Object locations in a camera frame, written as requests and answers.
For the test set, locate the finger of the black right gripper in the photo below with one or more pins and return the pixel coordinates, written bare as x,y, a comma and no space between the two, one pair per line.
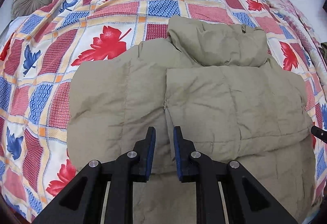
319,133

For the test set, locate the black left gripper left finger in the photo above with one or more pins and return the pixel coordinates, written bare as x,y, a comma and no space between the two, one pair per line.
103,192

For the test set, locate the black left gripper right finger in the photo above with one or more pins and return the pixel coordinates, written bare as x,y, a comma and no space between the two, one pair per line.
225,192

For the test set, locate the khaki puffer jacket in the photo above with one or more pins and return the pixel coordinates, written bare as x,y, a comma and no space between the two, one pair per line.
217,83

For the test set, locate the olive green clothes pile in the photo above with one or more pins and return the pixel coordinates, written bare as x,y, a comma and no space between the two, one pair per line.
323,50

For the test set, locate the pink floral blanket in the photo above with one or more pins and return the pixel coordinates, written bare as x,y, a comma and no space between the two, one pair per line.
303,28

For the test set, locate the patchwork maple leaf quilt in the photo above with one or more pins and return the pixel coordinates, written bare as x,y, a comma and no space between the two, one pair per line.
41,56

